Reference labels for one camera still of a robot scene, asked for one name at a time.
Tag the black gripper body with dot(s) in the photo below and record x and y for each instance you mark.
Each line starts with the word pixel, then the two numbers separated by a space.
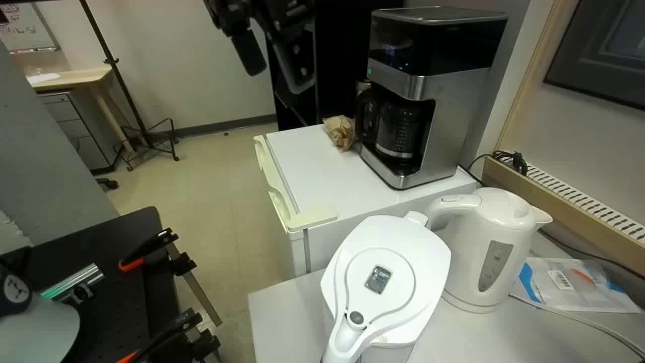
pixel 234 12

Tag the black tripod stand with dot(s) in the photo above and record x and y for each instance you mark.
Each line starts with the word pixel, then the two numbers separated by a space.
pixel 128 101

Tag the black tall cabinet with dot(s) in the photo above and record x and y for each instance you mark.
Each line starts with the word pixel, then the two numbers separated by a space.
pixel 339 62

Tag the white mini fridge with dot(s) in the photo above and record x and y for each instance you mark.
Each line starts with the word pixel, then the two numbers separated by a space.
pixel 323 175

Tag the grey partition panel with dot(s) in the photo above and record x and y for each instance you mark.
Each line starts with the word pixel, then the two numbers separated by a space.
pixel 41 169

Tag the grey round disc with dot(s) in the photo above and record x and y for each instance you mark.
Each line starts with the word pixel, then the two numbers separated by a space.
pixel 36 333

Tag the white electric kettle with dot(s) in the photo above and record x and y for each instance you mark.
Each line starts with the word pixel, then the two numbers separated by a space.
pixel 495 255

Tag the grey filing cabinet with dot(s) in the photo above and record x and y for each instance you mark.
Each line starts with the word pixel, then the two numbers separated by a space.
pixel 77 129

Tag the wooden ledge with white grille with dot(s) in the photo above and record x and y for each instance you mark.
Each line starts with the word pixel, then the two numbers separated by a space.
pixel 571 212

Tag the grey metal bar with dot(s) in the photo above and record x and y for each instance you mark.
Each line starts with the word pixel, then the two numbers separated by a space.
pixel 70 284

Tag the light wooden desk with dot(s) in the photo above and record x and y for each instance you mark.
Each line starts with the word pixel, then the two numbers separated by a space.
pixel 73 78

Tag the wooden slat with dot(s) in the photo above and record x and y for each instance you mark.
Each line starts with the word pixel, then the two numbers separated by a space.
pixel 198 289

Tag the black and silver coffeemaker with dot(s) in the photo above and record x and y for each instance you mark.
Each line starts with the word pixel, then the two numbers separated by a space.
pixel 446 101

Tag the whiteboard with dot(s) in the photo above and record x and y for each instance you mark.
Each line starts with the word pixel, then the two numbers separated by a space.
pixel 23 28

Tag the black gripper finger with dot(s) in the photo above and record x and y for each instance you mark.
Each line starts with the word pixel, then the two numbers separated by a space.
pixel 298 62
pixel 251 53

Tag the dark framed picture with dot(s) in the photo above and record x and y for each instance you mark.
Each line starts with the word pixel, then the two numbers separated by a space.
pixel 606 48

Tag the black round cap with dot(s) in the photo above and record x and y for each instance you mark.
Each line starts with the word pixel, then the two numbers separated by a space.
pixel 12 285

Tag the brown crumpled paper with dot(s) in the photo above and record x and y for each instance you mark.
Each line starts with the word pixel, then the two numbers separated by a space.
pixel 339 133

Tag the white water filter pitcher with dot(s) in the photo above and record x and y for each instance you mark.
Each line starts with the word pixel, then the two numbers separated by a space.
pixel 384 295

